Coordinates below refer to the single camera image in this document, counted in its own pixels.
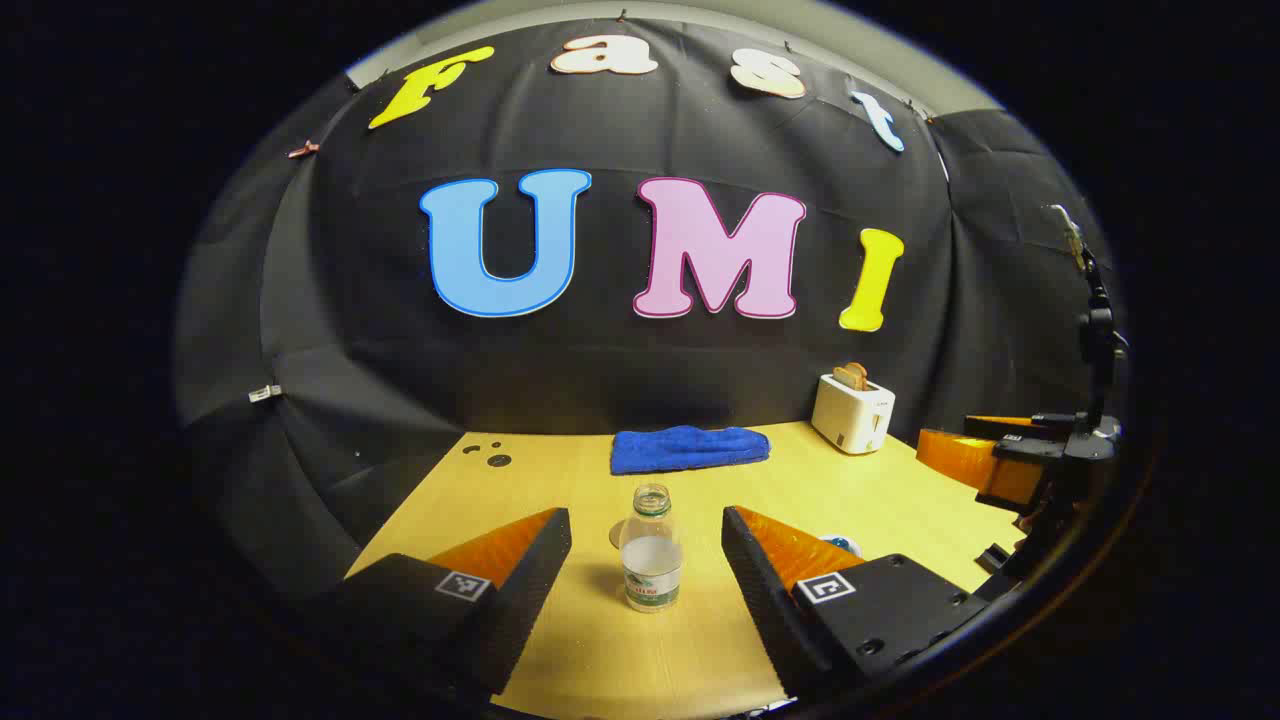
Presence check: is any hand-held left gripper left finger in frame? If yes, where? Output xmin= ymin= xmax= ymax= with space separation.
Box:
xmin=300 ymin=507 xmax=573 ymax=701

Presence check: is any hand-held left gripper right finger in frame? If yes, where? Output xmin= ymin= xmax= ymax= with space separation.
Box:
xmin=721 ymin=505 xmax=991 ymax=700

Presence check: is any clear plastic water bottle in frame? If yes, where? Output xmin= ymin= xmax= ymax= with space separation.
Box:
xmin=618 ymin=484 xmax=685 ymax=613

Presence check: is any white toaster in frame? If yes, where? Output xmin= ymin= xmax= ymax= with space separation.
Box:
xmin=811 ymin=372 xmax=897 ymax=456

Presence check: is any blue folded towel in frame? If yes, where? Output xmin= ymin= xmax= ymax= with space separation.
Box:
xmin=610 ymin=425 xmax=772 ymax=476

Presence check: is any black backdrop cloth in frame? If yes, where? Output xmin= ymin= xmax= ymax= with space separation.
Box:
xmin=175 ymin=18 xmax=1131 ymax=601

